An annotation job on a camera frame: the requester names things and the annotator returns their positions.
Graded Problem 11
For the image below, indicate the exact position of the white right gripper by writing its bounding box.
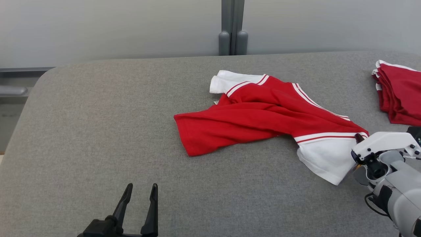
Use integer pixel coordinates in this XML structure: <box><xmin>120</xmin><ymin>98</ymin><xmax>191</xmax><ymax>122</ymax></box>
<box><xmin>351</xmin><ymin>132</ymin><xmax>421</xmax><ymax>162</ymax></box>

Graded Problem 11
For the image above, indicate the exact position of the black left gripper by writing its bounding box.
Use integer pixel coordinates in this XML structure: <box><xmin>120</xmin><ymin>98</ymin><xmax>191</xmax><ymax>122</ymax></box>
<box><xmin>77</xmin><ymin>183</ymin><xmax>159</xmax><ymax>237</ymax></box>

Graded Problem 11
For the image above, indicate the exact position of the grey rounded bar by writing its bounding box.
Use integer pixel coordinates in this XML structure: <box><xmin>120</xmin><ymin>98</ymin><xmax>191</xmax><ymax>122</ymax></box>
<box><xmin>0</xmin><ymin>86</ymin><xmax>28</xmax><ymax>96</ymax></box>

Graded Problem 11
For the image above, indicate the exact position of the dark grey horizontal wall rail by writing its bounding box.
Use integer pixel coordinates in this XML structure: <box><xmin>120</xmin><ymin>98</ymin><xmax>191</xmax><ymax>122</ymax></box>
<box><xmin>0</xmin><ymin>67</ymin><xmax>56</xmax><ymax>78</ymax></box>

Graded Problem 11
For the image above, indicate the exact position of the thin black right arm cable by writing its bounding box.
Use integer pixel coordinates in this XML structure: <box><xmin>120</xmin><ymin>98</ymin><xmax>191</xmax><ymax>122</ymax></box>
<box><xmin>364</xmin><ymin>193</ymin><xmax>392</xmax><ymax>218</ymax></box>

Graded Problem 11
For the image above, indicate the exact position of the dark grey post with rounded feet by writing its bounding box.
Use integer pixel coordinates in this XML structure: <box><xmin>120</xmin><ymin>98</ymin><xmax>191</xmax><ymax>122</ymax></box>
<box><xmin>218</xmin><ymin>0</ymin><xmax>249</xmax><ymax>56</ymax></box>

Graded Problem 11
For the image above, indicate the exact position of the red shirt with white sleeves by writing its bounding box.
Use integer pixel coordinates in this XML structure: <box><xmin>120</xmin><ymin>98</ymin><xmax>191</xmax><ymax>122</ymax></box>
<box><xmin>174</xmin><ymin>70</ymin><xmax>369</xmax><ymax>186</ymax></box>

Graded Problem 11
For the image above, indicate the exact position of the stack of folded red clothes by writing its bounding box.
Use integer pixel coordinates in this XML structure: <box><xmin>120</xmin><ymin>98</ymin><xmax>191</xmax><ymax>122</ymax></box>
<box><xmin>372</xmin><ymin>60</ymin><xmax>421</xmax><ymax>127</ymax></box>

